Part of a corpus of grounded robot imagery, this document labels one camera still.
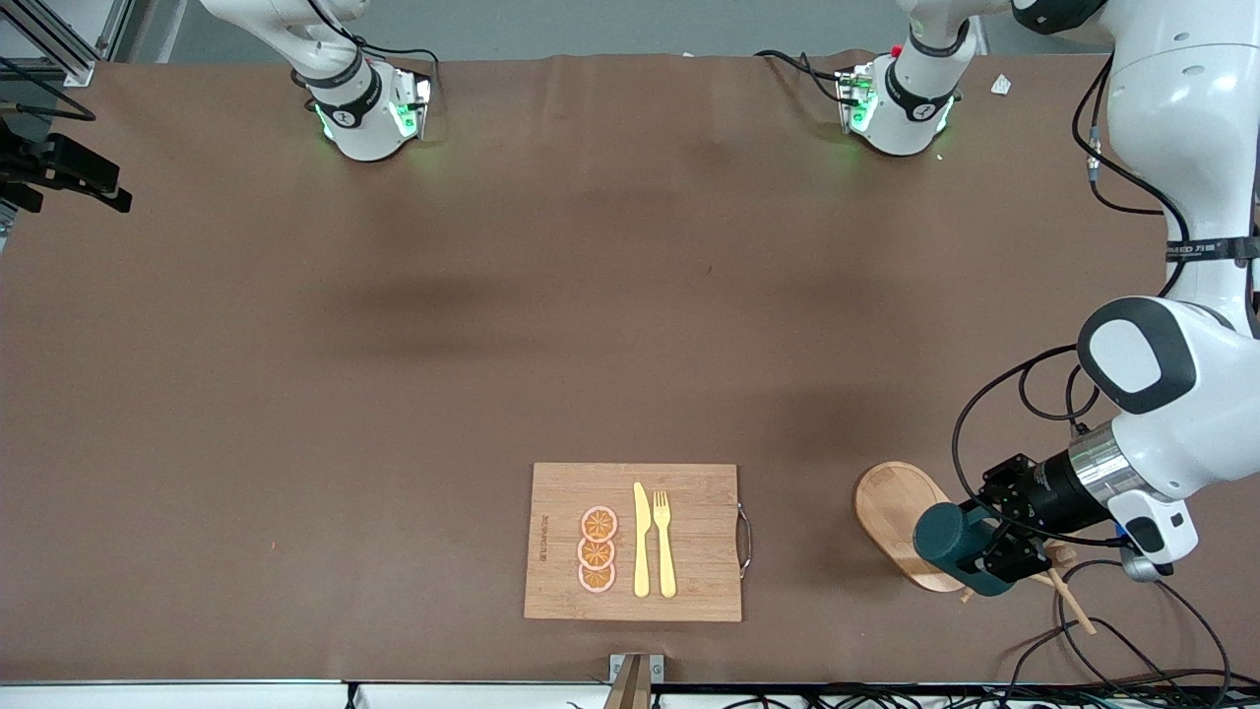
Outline black left arm base cable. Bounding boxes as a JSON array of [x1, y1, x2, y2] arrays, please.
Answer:
[[754, 49, 850, 104]]

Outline wooden cutting board, metal handle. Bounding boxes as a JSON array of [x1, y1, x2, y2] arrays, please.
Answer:
[[523, 462, 754, 623]]

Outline yellow plastic fork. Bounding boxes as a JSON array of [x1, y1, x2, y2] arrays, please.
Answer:
[[653, 490, 678, 599]]

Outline yellow plastic knife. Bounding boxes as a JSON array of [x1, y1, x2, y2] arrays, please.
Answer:
[[632, 482, 653, 599]]

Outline black right arm base cable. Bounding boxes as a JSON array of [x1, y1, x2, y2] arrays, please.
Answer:
[[305, 0, 441, 95]]

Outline black cable bundle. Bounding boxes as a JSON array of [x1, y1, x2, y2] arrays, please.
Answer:
[[660, 682, 1260, 709]]

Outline teal cup with handle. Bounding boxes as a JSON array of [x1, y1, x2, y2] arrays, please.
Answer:
[[913, 501, 1020, 598]]

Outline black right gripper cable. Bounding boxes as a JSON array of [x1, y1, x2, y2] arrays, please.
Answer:
[[0, 57, 96, 121]]

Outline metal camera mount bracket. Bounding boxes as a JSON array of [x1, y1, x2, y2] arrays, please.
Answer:
[[602, 652, 666, 709]]

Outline black arm base cable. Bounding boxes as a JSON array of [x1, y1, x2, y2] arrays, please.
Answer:
[[305, 0, 441, 95], [754, 49, 850, 104]]

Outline brown table mat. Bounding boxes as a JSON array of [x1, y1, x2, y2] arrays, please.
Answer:
[[0, 49, 1260, 685]]

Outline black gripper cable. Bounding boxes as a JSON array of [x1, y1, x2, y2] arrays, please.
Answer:
[[0, 57, 96, 121], [951, 54, 1197, 548]]

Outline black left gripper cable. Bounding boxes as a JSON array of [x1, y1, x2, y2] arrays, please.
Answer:
[[951, 54, 1197, 548]]

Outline wooden mug tree stand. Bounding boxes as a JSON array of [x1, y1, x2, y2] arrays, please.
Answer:
[[852, 461, 1097, 637]]

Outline aluminium frame post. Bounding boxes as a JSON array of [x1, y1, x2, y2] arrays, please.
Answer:
[[0, 0, 134, 88]]

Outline black looped table cable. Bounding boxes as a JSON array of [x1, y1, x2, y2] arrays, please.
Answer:
[[1004, 559, 1233, 690]]

